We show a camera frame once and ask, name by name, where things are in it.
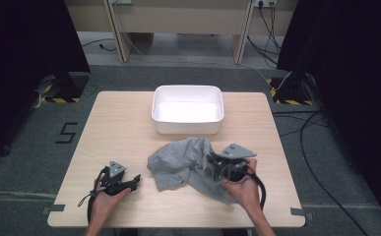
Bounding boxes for white wall socket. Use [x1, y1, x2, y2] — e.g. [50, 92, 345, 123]
[253, 0, 278, 9]

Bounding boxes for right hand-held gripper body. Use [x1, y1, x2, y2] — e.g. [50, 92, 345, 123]
[211, 143, 258, 184]

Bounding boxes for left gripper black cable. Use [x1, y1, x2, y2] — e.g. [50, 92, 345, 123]
[77, 166, 111, 225]

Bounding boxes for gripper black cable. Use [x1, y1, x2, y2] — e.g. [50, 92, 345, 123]
[77, 166, 111, 225]
[246, 166, 268, 211]

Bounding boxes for person's right hand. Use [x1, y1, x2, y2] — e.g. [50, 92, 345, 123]
[222, 157, 262, 211]

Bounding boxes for person's left hand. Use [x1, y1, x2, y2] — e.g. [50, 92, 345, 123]
[89, 172, 133, 228]

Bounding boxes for beige desk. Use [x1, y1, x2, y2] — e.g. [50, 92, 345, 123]
[63, 0, 299, 65]

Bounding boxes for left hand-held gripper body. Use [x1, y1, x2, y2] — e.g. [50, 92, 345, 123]
[95, 159, 131, 197]

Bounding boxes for grey shorts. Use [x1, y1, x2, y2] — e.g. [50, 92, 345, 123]
[146, 137, 242, 206]

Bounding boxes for short black floor cable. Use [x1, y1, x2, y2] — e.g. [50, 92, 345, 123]
[80, 37, 118, 53]

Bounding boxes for grey table bracket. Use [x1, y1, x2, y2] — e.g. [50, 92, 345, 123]
[289, 206, 315, 220]
[41, 204, 67, 216]

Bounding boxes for thin white cable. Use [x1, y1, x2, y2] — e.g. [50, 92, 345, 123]
[121, 31, 293, 91]

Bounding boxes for white plastic basket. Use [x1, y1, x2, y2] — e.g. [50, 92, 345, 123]
[151, 85, 225, 136]

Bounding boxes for black curtain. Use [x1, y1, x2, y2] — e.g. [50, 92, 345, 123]
[276, 0, 381, 225]
[0, 0, 91, 166]

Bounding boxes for black stand base striped tape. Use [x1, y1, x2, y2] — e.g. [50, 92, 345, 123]
[33, 72, 91, 104]
[266, 72, 316, 107]

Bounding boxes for black cable bundle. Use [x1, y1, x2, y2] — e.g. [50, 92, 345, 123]
[246, 1, 283, 69]

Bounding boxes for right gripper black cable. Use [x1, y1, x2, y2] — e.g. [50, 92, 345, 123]
[246, 166, 268, 211]

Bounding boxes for long black floor cable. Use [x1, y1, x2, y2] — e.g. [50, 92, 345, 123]
[271, 109, 370, 236]

